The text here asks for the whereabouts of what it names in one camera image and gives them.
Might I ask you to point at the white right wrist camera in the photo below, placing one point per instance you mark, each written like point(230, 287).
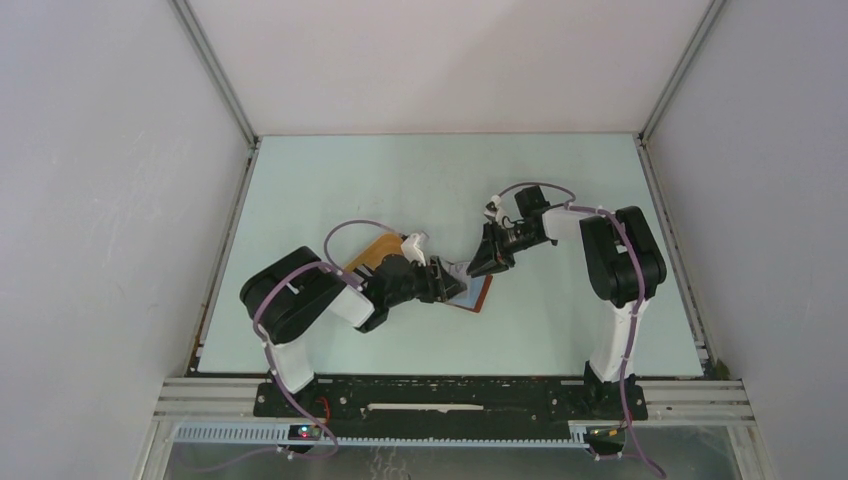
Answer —
point(496, 214)

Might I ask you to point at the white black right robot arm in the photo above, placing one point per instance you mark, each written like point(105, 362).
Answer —
point(624, 263)

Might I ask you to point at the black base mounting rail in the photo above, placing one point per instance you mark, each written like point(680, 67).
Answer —
point(464, 408)

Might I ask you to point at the white striped credit cards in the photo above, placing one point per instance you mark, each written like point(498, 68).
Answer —
point(459, 272)

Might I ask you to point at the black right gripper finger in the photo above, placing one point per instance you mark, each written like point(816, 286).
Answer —
point(485, 260)
point(499, 261)

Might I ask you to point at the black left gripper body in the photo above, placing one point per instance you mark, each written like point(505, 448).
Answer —
point(418, 285)

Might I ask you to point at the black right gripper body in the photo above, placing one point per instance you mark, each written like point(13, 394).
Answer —
point(517, 238)

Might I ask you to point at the orange plastic tray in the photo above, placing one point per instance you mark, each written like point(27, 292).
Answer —
point(373, 255)

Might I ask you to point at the brown leather card holder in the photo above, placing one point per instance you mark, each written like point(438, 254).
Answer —
point(473, 299)

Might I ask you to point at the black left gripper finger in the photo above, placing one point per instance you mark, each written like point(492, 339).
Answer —
point(444, 279)
point(447, 294)

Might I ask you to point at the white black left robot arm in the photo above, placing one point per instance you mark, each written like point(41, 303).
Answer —
point(286, 298)

